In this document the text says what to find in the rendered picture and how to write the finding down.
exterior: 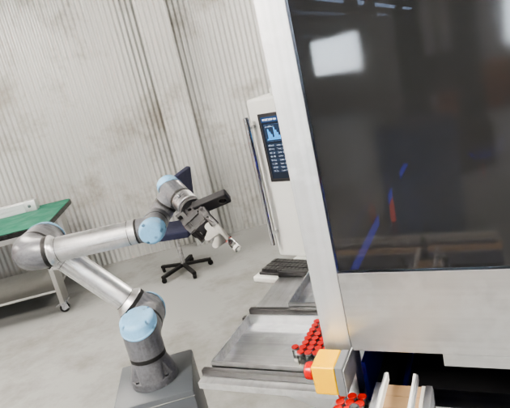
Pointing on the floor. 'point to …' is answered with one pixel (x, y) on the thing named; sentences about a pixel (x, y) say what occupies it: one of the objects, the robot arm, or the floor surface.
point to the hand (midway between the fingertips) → (229, 237)
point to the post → (304, 174)
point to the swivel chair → (175, 230)
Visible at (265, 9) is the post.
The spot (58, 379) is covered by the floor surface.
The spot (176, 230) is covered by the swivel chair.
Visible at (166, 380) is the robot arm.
